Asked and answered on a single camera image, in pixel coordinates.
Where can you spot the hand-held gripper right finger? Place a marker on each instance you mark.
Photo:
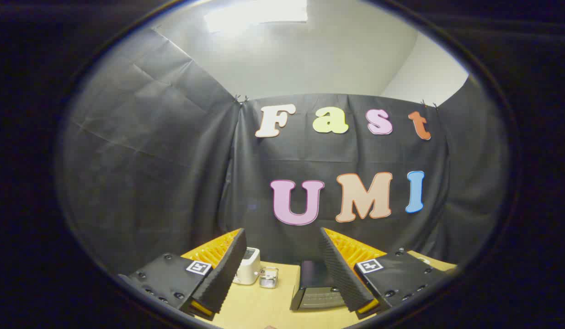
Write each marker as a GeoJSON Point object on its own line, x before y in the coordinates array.
{"type": "Point", "coordinates": [339, 269]}

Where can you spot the black backdrop cloth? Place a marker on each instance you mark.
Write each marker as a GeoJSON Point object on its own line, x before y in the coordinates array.
{"type": "Point", "coordinates": [163, 183]}

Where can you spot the black toaster oven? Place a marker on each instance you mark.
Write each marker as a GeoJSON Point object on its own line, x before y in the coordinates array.
{"type": "Point", "coordinates": [313, 279]}

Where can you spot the white pop-up toaster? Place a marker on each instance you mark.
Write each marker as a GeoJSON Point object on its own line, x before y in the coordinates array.
{"type": "Point", "coordinates": [248, 269]}

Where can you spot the ceiling light panel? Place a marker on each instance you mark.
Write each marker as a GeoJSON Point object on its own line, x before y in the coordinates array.
{"type": "Point", "coordinates": [255, 13]}

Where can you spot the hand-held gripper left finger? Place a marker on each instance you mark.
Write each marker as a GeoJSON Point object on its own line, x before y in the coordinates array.
{"type": "Point", "coordinates": [225, 269]}

